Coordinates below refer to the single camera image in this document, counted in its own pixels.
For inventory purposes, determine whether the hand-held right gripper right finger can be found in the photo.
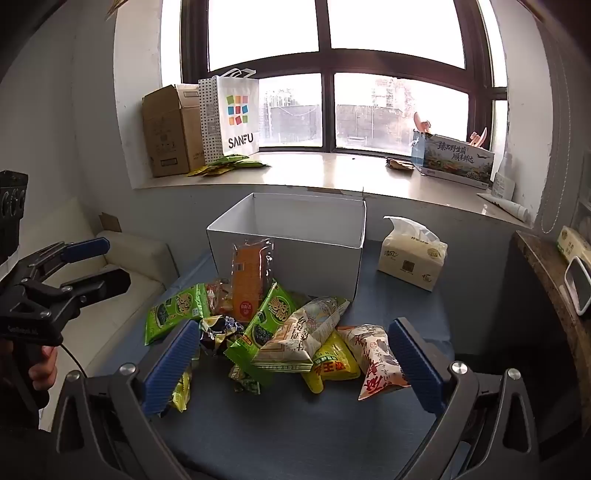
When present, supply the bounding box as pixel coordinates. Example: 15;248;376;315
387;316;541;480

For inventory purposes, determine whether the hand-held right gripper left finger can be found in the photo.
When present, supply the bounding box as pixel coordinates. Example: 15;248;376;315
48;318;201;480

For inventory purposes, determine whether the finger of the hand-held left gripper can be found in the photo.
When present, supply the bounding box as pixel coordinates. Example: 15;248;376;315
16;237;110;282
28;267;132;319

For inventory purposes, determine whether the green pea snack packet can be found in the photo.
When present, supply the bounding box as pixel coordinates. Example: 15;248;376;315
168;364;192;413

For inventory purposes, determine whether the white packet with orange edges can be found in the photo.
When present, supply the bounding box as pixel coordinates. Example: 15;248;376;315
336;324;411;401

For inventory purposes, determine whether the green seaweed snack packet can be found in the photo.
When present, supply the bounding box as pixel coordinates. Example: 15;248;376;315
224;281;301;388
145;283;211;346

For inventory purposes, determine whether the dark foil snack packet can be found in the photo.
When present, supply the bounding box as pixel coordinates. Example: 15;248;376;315
198;315;245;356

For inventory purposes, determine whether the clear bread packet orange print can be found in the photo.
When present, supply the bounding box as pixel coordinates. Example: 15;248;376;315
205;278;234;317

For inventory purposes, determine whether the yellow snack packet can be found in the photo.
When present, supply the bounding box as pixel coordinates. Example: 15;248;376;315
301;330;362;394

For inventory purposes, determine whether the orange clear snack packet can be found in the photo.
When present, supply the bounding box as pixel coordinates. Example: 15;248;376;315
230;237;274;322

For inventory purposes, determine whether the beige packet with checkered edges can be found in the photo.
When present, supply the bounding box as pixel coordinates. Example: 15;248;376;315
252;296;352;374

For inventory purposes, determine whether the white cardboard box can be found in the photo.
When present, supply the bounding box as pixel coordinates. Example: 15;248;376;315
206;192;368;303

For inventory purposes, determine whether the person's left hand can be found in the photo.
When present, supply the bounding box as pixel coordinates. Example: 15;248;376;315
28;346;58;393

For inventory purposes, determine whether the white sofa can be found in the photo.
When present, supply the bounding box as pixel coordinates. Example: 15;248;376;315
18;196;181;384

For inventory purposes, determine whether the beige soft tissue pack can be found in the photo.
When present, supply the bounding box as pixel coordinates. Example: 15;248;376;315
378;215;448;292

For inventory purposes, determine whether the blue tablecloth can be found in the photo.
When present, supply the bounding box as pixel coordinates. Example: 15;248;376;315
78;251;462;480

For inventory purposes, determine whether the brown cardboard box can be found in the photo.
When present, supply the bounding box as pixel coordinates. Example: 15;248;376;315
141;84;206;178

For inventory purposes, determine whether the pile of green packets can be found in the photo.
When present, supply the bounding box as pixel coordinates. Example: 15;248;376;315
186;154;271;177

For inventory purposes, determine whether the wooden side table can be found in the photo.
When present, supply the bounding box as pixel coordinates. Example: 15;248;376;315
512;229;591;393

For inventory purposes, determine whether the white rounded device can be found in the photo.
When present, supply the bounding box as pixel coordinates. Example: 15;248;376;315
564;256;591;319

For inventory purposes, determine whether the white tube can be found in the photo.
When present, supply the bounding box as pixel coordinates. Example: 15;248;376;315
478;191;529;220

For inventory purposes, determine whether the white dotted shopping bag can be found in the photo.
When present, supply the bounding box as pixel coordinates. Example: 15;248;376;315
198;68;260;164

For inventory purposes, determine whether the green and white tissue pack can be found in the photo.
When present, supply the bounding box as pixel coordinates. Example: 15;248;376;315
556;225;591;264

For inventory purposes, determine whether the printed landscape gift box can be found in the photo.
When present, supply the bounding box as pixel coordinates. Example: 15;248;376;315
422;134;496;190

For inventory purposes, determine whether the stone window sill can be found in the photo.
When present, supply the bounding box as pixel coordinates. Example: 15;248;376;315
131;151;532;227

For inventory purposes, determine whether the blue and white carton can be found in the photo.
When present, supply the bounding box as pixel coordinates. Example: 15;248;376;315
411;129;435;169

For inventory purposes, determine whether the black cable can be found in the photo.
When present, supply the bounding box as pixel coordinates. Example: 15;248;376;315
59;342;89;377

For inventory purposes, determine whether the dark window frame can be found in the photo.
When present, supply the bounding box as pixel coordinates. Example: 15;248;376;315
180;0;509;155

